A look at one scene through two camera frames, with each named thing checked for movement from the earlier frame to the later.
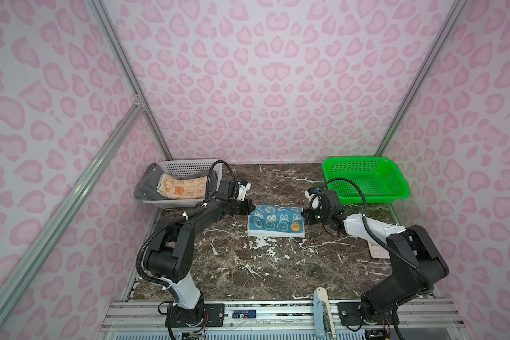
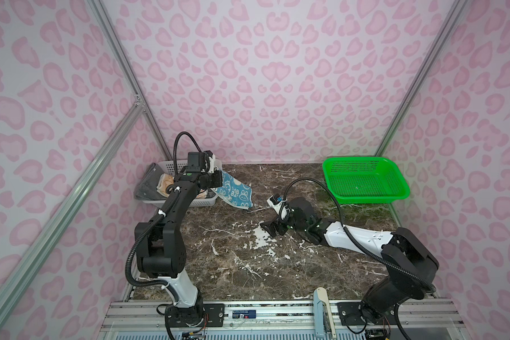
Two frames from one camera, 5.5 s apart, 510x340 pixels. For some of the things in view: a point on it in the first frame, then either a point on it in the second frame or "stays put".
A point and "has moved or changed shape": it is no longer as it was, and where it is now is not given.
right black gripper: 308,217 -> 272,229
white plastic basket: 184,168 stays put
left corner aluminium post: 104,16 stays put
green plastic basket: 379,179 stays put
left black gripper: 246,208 -> 217,179
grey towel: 147,188 stays put
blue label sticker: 244,314 stays put
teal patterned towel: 268,221 has moved or changed shape
